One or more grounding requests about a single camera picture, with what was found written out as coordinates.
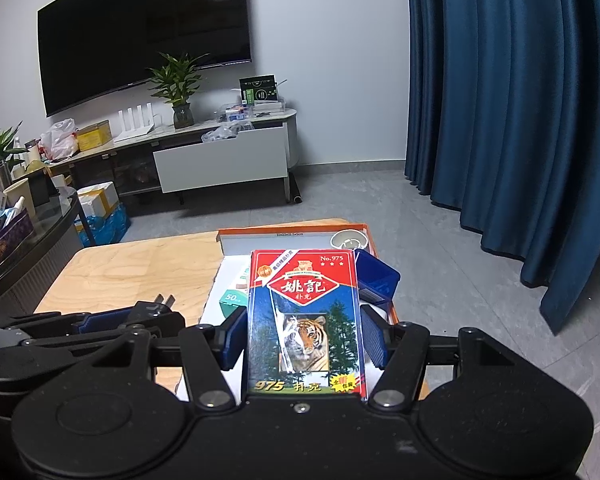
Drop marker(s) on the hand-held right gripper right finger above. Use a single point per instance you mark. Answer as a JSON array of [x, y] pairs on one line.
[[375, 332]]

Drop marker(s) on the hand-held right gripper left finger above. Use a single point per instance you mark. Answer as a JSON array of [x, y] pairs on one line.
[[232, 332]]

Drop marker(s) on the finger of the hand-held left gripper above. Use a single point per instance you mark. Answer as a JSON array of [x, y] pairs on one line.
[[105, 321], [80, 344]]

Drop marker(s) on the green white box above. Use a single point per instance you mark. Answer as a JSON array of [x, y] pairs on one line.
[[232, 300]]

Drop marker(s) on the blue tin box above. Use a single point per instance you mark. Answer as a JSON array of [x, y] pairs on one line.
[[375, 272]]

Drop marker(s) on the playing card box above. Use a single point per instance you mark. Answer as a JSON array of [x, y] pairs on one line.
[[305, 310]]

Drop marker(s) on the orange cardboard box lid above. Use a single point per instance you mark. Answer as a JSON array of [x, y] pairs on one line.
[[280, 241]]

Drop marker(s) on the dark glass table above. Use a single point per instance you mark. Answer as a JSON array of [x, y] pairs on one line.
[[45, 260]]

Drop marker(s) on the blue bag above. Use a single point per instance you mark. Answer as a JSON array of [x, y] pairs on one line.
[[110, 227]]

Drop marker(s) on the white cardboard box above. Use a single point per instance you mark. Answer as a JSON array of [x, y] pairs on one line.
[[97, 200]]

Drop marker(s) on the purple gift box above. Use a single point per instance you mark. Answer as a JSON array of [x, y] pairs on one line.
[[5, 245]]

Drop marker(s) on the white tube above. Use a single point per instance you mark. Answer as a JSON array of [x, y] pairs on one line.
[[14, 208]]

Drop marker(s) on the white plastic bag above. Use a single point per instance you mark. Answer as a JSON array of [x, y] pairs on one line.
[[59, 142]]

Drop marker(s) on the yellow box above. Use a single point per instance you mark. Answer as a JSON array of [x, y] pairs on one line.
[[95, 136]]

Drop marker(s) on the white router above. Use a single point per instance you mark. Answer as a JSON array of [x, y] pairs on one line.
[[135, 132]]

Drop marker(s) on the pile of clear packets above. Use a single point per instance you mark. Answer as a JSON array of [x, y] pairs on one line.
[[230, 130]]

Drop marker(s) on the television cabinet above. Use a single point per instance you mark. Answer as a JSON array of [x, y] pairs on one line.
[[200, 128]]

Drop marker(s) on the black green box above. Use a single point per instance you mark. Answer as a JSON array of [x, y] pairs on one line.
[[259, 91]]

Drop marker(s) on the potted plant in glass vase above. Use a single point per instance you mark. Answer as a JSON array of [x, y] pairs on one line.
[[180, 85]]

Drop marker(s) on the blue curtain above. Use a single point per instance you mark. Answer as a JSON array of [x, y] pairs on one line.
[[505, 110]]

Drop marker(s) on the black wall television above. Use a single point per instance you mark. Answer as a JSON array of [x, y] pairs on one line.
[[140, 25]]

